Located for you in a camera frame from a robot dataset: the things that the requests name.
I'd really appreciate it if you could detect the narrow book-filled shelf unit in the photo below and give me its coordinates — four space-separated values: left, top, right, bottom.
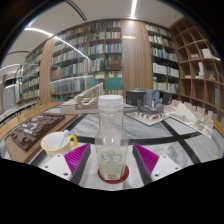
144 22 181 97

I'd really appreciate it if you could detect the clear plastic drink bottle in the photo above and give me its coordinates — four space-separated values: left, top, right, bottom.
94 94 130 182

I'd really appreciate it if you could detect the wide book-filled shelf unit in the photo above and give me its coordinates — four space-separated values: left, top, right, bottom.
49 19 124 98

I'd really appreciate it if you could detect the dark grey building model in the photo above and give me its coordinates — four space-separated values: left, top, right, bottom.
124 87 175 127

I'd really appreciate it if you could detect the white terraced architecture model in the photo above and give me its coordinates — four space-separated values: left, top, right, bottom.
164 98 215 140

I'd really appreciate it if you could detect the flat round red coaster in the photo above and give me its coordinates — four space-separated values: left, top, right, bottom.
97 164 131 185

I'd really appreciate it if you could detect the curved wooden slatted bench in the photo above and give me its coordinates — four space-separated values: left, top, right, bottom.
212 117 224 138
0 101 64 141

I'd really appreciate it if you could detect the white cup with yellow rim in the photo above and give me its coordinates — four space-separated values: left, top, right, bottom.
40 130 79 159

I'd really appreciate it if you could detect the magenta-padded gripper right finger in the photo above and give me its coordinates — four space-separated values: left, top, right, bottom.
131 143 183 186

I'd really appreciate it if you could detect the wooden cubby shelf unit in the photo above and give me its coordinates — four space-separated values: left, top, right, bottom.
168 16 224 125

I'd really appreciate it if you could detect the brown model on wooden board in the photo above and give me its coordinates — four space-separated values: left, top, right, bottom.
3 112 80 164

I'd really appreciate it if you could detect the long white architecture model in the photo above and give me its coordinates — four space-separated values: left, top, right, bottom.
59 81 138 116

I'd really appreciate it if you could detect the light blue spoon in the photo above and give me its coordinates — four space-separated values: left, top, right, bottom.
58 129 71 150

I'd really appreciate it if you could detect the book shelf unit behind glass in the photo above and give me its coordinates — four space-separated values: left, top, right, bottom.
18 43 46 103

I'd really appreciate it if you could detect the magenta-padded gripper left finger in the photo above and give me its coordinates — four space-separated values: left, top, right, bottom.
43 142 92 186

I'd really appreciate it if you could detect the straight ceiling light strip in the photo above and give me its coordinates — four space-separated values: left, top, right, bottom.
129 0 139 20

